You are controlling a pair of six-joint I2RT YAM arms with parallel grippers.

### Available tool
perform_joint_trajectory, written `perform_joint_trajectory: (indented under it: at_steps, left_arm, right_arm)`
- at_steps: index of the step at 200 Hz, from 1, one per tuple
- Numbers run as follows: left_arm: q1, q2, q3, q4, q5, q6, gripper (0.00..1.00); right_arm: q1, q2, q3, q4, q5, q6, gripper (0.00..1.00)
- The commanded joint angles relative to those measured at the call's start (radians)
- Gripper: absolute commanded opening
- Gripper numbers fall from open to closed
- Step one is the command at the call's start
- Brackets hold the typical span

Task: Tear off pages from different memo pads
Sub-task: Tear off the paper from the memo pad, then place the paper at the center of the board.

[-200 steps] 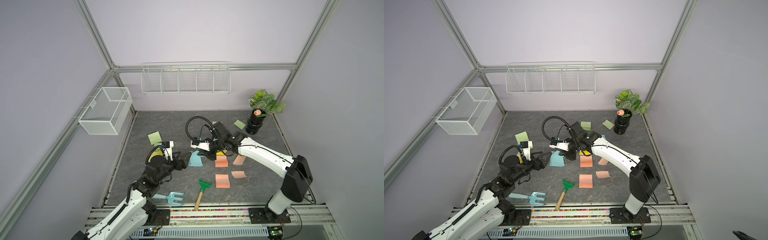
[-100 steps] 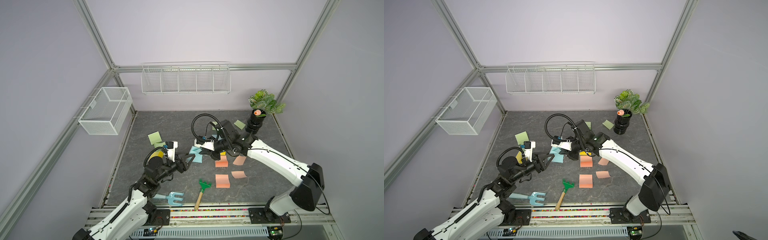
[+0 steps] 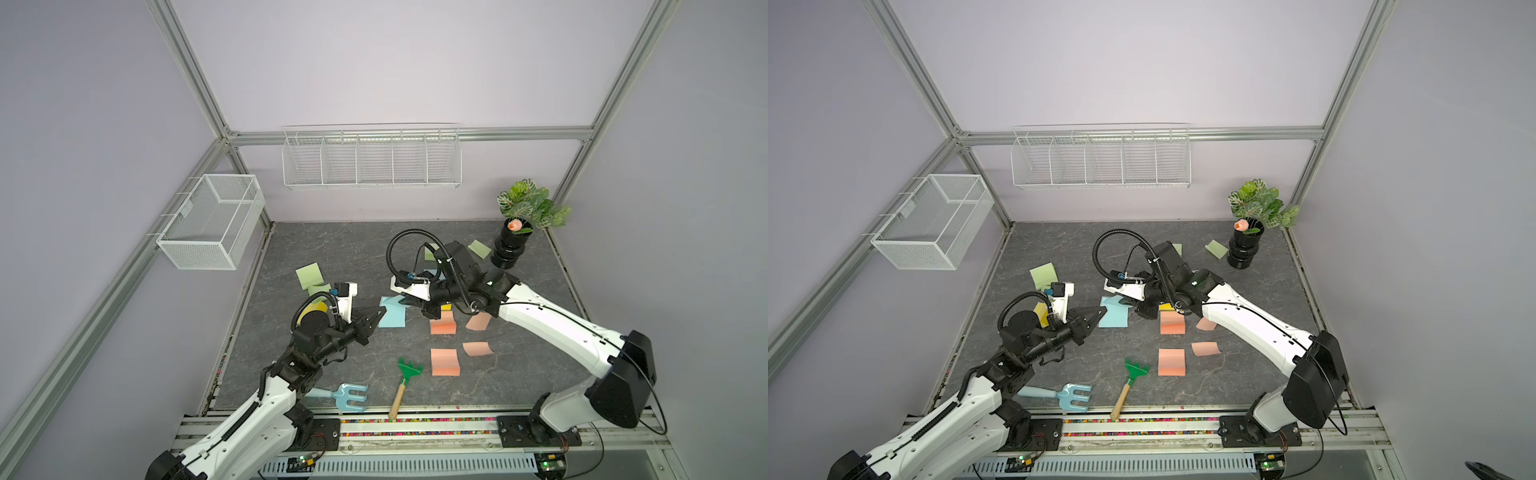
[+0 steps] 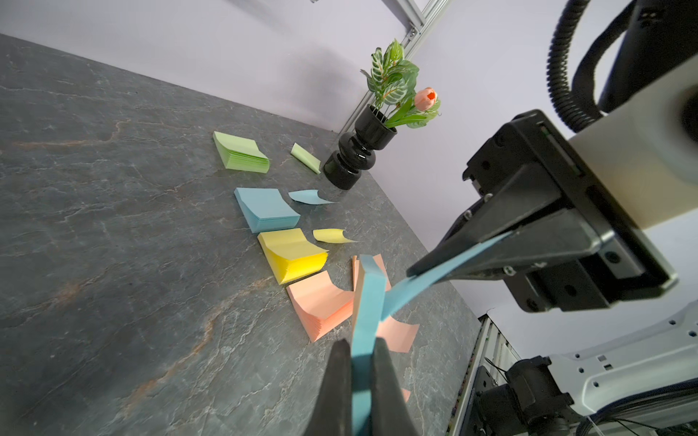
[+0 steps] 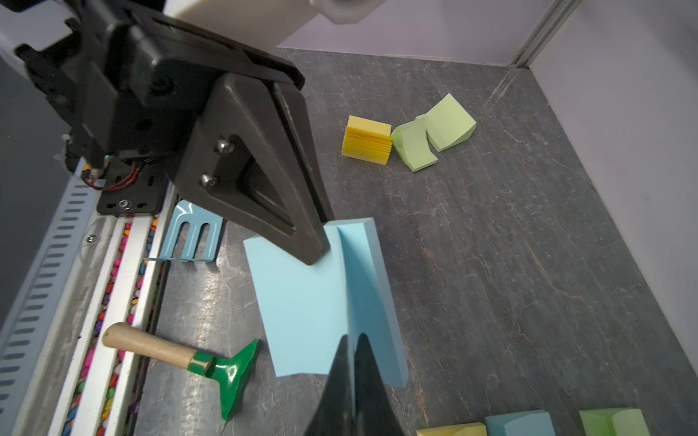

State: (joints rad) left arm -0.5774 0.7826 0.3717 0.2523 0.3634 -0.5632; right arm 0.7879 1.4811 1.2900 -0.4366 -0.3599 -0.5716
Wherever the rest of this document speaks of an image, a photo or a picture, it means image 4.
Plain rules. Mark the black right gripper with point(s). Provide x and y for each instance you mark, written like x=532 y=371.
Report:
x=573 y=247

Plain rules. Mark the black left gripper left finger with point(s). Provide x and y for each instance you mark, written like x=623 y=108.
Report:
x=332 y=414

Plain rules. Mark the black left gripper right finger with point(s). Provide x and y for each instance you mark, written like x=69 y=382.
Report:
x=389 y=413

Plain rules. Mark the light blue memo pad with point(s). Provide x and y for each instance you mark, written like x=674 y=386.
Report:
x=369 y=298

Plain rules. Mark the yellow memo pad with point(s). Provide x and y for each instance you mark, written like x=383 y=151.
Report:
x=290 y=255

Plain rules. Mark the torn yellow memo page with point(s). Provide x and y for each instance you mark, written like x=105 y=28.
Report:
x=331 y=235

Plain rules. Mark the torn blue memo page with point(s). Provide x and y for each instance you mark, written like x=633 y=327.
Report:
x=309 y=197

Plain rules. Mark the torn green memo page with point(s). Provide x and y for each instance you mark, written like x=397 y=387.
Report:
x=306 y=158

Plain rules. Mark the green memo pad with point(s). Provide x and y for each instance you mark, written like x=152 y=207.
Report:
x=240 y=154

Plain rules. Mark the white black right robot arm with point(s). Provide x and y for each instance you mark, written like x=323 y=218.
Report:
x=648 y=371

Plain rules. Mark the black glossy vase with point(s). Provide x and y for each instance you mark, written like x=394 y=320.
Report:
x=356 y=151

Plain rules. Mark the green artificial plant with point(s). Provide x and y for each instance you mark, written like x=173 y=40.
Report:
x=392 y=80

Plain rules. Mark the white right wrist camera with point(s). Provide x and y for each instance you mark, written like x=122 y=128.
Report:
x=642 y=153

